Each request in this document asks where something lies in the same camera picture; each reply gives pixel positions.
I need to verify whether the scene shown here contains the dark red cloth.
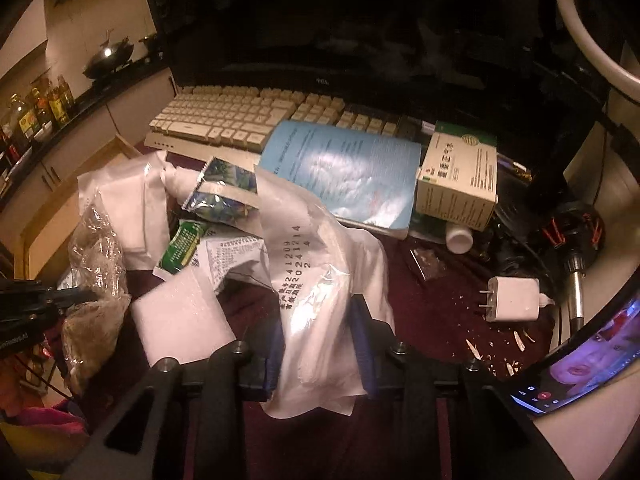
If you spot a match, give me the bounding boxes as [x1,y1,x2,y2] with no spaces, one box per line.
[124,148,561,480]

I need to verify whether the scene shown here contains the white towel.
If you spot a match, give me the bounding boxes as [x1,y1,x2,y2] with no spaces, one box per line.
[156,151,200,206]

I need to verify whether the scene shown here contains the small clear zip bag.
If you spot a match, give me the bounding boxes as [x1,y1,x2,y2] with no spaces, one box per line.
[410,248,447,282]

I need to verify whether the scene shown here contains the clear bag of dried herbs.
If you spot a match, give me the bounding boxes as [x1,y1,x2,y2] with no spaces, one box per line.
[62,193,131,396]

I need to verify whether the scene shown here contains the light blue booklet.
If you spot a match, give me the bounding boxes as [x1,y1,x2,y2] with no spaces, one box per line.
[259,120,421,240]

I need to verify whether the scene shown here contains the cardboard box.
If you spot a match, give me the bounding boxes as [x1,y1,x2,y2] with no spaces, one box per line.
[14,134,141,285]

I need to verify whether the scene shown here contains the cooking oil bottle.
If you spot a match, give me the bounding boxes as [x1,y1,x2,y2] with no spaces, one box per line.
[10,93,40,141]

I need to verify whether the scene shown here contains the white pill bottle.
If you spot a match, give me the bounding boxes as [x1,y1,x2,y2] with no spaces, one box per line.
[445,222,473,255]

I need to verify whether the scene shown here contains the white green medicine box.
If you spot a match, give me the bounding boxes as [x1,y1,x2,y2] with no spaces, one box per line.
[414,122,498,232]

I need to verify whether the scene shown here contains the colourful floral snack pouch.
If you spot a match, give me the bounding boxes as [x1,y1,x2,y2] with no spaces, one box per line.
[182,157,259,231]

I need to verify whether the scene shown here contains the black silver microphone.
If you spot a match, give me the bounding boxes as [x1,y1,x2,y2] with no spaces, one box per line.
[541,200,605,336]

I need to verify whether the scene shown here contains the white usb charger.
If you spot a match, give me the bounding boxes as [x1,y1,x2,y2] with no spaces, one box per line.
[482,276,554,323]

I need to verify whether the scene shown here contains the smartphone with lit screen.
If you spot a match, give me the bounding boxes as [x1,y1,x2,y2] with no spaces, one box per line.
[510,292,639,415]

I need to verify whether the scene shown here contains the white foam block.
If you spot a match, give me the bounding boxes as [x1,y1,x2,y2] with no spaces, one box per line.
[131,266,235,365]

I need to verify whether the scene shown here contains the white gauze packet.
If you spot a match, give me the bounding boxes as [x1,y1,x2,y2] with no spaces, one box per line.
[77,151,169,271]

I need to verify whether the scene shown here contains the white text sachet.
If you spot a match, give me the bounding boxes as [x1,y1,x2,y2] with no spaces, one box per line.
[196,235,272,292]

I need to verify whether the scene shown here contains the black wok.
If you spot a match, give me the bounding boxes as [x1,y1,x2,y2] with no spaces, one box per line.
[82,37,134,80]

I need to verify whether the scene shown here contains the black TCL monitor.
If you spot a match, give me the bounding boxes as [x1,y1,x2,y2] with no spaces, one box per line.
[148,0,608,119]

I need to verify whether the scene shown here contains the white plastic bag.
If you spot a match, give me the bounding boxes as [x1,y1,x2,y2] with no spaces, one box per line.
[256,168,395,419]

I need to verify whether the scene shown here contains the green white granule sachet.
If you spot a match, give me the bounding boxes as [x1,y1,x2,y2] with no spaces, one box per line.
[152,220,208,281]

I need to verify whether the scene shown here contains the white keyboard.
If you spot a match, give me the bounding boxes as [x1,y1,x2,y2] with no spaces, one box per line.
[143,84,426,166]

